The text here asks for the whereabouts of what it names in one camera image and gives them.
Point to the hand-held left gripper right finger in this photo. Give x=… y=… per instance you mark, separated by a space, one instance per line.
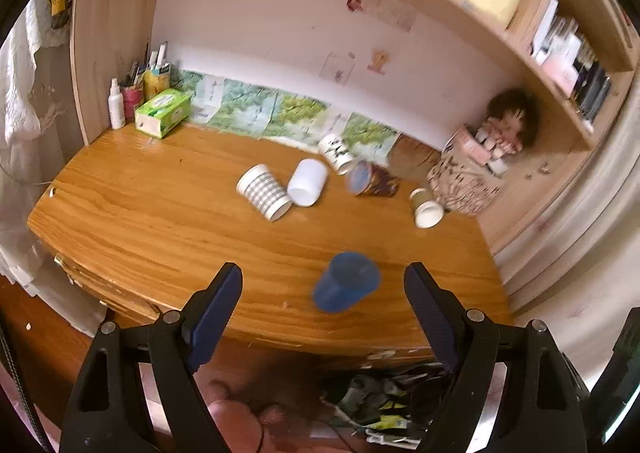
x=431 y=315

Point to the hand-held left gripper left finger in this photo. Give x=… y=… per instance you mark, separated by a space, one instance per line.
x=215 y=315

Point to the blue plastic cup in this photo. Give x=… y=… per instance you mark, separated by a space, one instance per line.
x=346 y=289

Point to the small cream paper cup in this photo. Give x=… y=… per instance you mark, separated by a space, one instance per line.
x=426 y=208

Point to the plaid paper cup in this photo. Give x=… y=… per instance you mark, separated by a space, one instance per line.
x=263 y=192

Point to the dark printed cup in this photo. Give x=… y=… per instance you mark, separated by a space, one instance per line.
x=372 y=179

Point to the plain white cup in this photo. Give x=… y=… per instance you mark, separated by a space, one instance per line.
x=307 y=181

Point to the white cup with leaf print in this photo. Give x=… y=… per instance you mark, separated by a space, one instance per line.
x=336 y=152

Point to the pile of clutter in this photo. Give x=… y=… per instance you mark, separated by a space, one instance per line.
x=382 y=398

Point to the floral printed box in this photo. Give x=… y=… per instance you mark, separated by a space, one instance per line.
x=462 y=178

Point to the brown-haired doll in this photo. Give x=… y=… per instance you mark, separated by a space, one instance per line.
x=506 y=129

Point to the green tissue box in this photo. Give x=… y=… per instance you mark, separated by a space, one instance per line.
x=162 y=112

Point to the green map sheet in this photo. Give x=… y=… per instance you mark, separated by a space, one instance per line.
x=280 y=109

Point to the pink pen holder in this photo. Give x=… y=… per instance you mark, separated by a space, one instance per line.
x=132 y=102

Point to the white spray bottle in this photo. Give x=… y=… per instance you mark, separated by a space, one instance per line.
x=116 y=104

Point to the yellow pen box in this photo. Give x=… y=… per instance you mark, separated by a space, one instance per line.
x=156 y=81

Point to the white lace curtain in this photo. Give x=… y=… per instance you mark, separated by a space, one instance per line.
x=25 y=133

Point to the row of boxes and books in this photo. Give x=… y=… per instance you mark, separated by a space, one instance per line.
x=570 y=58

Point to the wooden bookshelf hutch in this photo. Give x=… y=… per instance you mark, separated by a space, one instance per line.
x=110 y=33

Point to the pale paper note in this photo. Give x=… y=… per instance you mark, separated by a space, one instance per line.
x=395 y=13

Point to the orange wall sticker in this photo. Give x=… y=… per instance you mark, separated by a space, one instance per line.
x=378 y=60

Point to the small wall drawing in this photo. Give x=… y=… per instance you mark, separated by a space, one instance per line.
x=340 y=67

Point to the red wall sticker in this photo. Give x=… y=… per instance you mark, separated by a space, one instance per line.
x=355 y=3

